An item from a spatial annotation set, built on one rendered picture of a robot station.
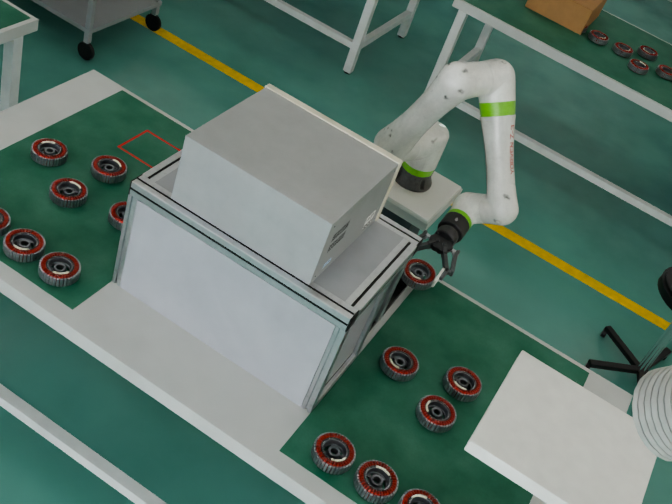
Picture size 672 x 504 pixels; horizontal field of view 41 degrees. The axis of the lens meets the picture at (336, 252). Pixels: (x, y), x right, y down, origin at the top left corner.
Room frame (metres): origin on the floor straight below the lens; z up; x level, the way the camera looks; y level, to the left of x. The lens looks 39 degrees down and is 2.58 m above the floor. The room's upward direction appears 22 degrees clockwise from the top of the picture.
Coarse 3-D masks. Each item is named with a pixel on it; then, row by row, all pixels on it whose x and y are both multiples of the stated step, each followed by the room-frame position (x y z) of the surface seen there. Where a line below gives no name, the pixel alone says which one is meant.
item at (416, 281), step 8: (408, 264) 2.27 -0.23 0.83; (416, 264) 2.29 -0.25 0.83; (424, 264) 2.29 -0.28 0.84; (408, 272) 2.23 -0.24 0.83; (416, 272) 2.27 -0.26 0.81; (424, 272) 2.28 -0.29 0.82; (432, 272) 2.27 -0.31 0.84; (408, 280) 2.21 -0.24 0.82; (416, 280) 2.21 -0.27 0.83; (424, 280) 2.22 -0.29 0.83; (432, 280) 2.24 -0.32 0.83; (416, 288) 2.21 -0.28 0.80; (424, 288) 2.21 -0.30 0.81
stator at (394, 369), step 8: (384, 352) 1.90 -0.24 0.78; (392, 352) 1.91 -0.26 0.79; (400, 352) 1.93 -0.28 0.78; (408, 352) 1.94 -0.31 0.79; (384, 360) 1.87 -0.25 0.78; (400, 360) 1.91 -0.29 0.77; (408, 360) 1.92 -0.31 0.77; (416, 360) 1.92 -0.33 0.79; (384, 368) 1.85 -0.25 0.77; (392, 368) 1.85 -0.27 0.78; (400, 368) 1.86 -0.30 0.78; (408, 368) 1.87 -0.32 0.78; (416, 368) 1.89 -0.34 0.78; (392, 376) 1.84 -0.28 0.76; (400, 376) 1.84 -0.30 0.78; (408, 376) 1.85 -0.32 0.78
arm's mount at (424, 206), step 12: (432, 180) 2.88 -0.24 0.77; (444, 180) 2.91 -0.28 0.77; (396, 192) 2.73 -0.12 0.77; (408, 192) 2.75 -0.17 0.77; (420, 192) 2.78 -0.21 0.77; (432, 192) 2.81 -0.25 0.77; (444, 192) 2.84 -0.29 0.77; (456, 192) 2.87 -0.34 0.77; (396, 204) 2.67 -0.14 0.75; (408, 204) 2.68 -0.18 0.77; (420, 204) 2.71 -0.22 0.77; (432, 204) 2.74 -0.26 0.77; (444, 204) 2.77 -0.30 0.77; (420, 216) 2.64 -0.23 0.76; (432, 216) 2.67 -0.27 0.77
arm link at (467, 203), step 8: (464, 192) 2.61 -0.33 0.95; (472, 192) 2.61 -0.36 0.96; (456, 200) 2.57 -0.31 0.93; (464, 200) 2.56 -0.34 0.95; (472, 200) 2.55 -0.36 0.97; (456, 208) 2.52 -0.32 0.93; (464, 208) 2.52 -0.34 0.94; (472, 208) 2.53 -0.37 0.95; (464, 216) 2.49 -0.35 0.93; (472, 216) 2.52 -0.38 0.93; (472, 224) 2.52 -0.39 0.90
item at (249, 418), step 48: (48, 96) 2.51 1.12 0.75; (96, 96) 2.61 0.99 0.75; (0, 144) 2.17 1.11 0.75; (0, 288) 1.65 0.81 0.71; (96, 336) 1.58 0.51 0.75; (144, 336) 1.65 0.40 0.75; (192, 336) 1.71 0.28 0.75; (144, 384) 1.51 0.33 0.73; (192, 384) 1.55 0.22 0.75; (240, 384) 1.62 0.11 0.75; (240, 432) 1.47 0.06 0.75; (288, 432) 1.52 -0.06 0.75; (288, 480) 1.39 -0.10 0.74
